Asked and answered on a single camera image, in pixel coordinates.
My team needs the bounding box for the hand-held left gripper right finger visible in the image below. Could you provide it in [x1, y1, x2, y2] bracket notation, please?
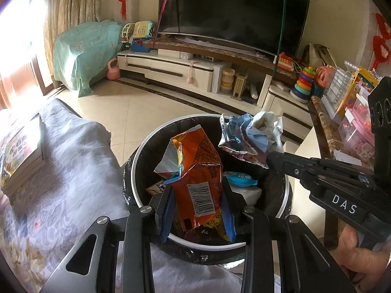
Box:
[221, 177, 358, 293]

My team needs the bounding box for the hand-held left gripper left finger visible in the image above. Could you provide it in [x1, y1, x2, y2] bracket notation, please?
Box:
[40, 185, 175, 293]

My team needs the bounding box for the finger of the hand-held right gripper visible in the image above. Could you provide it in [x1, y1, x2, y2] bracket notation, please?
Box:
[268, 163, 310, 187]
[266, 151, 319, 172]

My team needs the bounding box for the round white rimmed bin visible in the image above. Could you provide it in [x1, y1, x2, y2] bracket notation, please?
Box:
[122, 114, 294, 266]

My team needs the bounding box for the pale blue wrapper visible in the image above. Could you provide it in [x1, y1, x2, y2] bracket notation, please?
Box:
[218, 111, 285, 169]

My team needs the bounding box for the orange red snack bag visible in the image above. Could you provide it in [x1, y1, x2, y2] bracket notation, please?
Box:
[154, 125, 233, 232]

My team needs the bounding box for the person's right hand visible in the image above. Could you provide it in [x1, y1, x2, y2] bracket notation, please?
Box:
[336, 224, 391, 292]

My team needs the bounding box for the blue yellow wrapper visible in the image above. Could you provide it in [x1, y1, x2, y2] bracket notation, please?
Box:
[203, 201, 237, 241]

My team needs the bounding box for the white pink packet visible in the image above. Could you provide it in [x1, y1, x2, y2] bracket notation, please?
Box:
[146, 179, 168, 196]

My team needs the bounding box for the blue round packet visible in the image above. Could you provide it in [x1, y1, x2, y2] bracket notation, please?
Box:
[223, 171, 260, 187]

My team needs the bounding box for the pink plastic storage box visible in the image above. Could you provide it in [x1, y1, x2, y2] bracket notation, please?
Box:
[339, 110, 376, 162]

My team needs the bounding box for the rainbow stacking rings toy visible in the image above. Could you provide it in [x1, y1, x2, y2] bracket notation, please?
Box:
[290, 66, 315, 104]

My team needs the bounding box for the wooden toy house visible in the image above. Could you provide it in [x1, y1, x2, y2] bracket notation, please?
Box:
[231, 73, 249, 100]

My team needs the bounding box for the clear plastic drawer box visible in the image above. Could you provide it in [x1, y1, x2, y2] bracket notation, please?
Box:
[322, 61, 382, 119]

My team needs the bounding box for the pink toy ball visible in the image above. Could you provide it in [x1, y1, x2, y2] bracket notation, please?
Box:
[315, 65, 337, 89]

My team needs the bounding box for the orange red toy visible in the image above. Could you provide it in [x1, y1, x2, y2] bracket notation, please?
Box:
[276, 52, 295, 73]

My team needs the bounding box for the yellow round container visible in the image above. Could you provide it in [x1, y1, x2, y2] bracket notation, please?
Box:
[220, 69, 236, 90]

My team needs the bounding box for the beige bag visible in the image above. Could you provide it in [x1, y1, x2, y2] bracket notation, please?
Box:
[301, 43, 335, 74]

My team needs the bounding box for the white box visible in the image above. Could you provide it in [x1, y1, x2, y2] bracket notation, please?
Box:
[212, 63, 233, 94]

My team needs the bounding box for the white wooden television cabinet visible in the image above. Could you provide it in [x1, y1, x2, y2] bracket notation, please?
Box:
[117, 38, 315, 147]

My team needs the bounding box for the pink toy kettlebell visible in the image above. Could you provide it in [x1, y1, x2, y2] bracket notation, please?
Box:
[107, 59, 121, 80]

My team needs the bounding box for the stack of picture books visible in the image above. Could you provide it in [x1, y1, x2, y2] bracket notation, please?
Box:
[0, 114, 45, 194]

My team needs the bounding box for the black flat television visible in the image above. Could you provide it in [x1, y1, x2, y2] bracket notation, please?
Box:
[157, 0, 312, 58]

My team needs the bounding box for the blue toy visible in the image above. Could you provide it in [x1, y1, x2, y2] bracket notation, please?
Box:
[131, 38, 152, 54]

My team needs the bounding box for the teal cloth covered furniture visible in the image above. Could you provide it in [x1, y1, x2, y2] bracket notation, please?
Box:
[53, 20, 124, 97]

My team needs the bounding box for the yellow green toy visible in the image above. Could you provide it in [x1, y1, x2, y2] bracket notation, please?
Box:
[133, 21, 157, 40]

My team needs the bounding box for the white red toy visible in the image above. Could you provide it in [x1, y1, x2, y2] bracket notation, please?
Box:
[121, 23, 135, 43]

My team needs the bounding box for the pink thin stick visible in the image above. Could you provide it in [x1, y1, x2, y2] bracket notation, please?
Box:
[154, 0, 178, 42]

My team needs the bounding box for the beige patterned curtain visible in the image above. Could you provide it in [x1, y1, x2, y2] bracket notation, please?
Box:
[43, 0, 101, 89]

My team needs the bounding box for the green cord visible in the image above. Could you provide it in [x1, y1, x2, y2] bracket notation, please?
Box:
[273, 0, 289, 77]

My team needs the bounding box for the red knot wall decoration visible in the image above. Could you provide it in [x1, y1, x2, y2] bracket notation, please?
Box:
[371, 12, 391, 71]

